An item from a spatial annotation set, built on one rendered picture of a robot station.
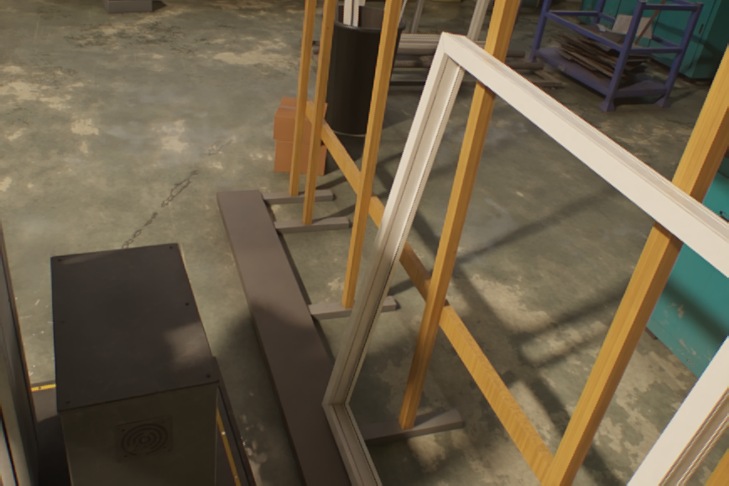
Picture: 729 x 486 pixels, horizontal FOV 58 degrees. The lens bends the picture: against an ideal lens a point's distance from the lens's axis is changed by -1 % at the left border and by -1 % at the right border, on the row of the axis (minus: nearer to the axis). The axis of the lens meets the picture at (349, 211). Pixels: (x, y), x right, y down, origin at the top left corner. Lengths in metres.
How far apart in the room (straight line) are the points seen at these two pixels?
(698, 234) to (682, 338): 2.13
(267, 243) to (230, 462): 1.54
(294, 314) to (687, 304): 1.71
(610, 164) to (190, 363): 0.99
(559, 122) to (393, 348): 1.72
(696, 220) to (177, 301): 1.20
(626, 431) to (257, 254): 1.80
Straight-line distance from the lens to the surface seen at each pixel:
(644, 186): 1.26
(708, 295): 3.16
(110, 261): 1.91
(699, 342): 3.24
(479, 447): 2.66
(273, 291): 3.06
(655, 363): 3.37
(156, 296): 1.77
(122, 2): 7.13
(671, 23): 8.03
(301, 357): 2.75
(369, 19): 4.95
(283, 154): 4.08
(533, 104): 1.51
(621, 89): 6.36
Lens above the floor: 1.95
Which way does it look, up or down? 31 degrees down
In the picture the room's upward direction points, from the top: 8 degrees clockwise
